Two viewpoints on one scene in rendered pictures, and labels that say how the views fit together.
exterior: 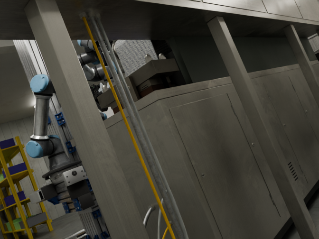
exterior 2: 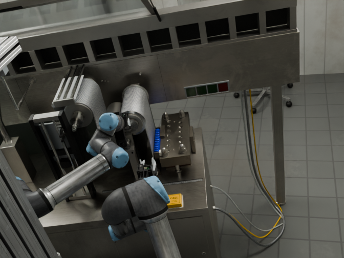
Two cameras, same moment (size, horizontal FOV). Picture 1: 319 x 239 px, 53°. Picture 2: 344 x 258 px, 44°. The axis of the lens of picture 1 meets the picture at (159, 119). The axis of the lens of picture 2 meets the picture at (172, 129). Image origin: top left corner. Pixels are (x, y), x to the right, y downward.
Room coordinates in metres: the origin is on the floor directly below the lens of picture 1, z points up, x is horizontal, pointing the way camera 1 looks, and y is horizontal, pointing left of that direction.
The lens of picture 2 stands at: (2.51, 1.63, 2.42)
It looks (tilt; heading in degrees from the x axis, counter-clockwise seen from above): 36 degrees down; 238
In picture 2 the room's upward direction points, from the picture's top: 13 degrees counter-clockwise
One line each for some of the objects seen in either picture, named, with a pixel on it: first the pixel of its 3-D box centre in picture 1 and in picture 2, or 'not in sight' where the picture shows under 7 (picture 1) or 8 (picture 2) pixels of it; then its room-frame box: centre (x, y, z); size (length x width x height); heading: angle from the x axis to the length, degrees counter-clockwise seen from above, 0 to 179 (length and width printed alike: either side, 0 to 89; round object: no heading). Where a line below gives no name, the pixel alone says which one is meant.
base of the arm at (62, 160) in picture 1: (58, 160); not in sight; (2.22, 0.75, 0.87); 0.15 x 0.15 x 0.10
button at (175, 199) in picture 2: not in sight; (174, 200); (1.76, 0.33, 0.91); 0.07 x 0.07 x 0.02; 50
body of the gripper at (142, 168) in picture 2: (96, 93); (145, 177); (1.85, 0.29, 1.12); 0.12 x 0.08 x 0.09; 49
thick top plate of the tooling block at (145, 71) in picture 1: (136, 84); (175, 137); (1.49, 0.04, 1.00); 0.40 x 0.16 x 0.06; 50
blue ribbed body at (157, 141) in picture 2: not in sight; (157, 141); (1.59, 0.01, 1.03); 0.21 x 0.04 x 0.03; 50
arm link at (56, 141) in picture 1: (51, 145); not in sight; (2.22, 0.75, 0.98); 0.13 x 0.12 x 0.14; 160
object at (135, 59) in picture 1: (141, 66); (150, 129); (1.60, -0.02, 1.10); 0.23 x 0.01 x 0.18; 50
